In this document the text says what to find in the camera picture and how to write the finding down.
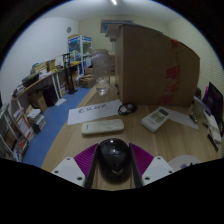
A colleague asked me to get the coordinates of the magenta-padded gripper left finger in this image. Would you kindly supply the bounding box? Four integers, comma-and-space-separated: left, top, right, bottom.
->
50, 143, 101, 189

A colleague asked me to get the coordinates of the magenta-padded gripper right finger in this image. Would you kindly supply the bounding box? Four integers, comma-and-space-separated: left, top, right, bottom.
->
129, 143, 176, 188

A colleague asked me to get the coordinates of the black computer mouse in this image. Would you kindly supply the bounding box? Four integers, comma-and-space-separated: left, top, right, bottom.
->
97, 138, 133, 184

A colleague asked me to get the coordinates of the white round mouse pad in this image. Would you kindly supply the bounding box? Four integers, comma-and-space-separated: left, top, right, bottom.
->
167, 154, 203, 172

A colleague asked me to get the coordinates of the long white remote control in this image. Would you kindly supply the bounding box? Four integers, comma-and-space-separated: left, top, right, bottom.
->
81, 118, 125, 136

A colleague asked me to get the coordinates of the white remote with display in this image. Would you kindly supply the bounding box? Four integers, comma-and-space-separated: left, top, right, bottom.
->
141, 106, 171, 133

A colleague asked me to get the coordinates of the white paper sheet with writing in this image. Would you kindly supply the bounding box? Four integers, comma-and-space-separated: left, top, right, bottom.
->
67, 99, 124, 126

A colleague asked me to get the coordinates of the plain white paper sheet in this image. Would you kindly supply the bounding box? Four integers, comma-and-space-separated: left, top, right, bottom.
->
164, 107, 200, 130

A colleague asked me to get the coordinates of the stack of books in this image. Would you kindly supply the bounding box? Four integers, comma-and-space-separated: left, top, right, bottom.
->
25, 108, 48, 133

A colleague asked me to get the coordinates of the white shelf unit with books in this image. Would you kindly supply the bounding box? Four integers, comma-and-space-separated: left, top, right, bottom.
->
0, 101, 36, 163

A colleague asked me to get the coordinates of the cardboard box under desk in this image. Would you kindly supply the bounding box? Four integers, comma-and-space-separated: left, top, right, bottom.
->
28, 89, 49, 114

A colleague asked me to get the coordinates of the open cardboard box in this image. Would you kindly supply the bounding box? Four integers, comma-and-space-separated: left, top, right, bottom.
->
78, 73, 97, 89

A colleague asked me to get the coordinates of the black floor stand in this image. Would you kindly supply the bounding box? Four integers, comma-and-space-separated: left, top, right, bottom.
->
62, 52, 79, 95

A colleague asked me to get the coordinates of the clear glass jar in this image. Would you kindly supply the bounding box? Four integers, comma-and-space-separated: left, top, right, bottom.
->
90, 48, 112, 96

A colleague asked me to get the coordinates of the wooden desk with clutter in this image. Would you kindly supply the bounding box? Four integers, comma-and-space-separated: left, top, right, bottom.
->
11, 61, 83, 108

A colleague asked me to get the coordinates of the black monitor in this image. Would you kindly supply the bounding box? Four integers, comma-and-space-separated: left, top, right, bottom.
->
202, 82, 224, 128

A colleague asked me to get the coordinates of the large brown cardboard box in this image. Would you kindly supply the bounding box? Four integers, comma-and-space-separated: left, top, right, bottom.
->
114, 23, 201, 108

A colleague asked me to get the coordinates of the blue white glass cabinet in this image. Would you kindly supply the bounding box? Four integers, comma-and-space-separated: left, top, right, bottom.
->
67, 34, 93, 76

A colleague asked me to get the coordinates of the coiled black cable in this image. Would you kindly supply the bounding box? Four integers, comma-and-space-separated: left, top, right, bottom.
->
117, 102, 138, 116

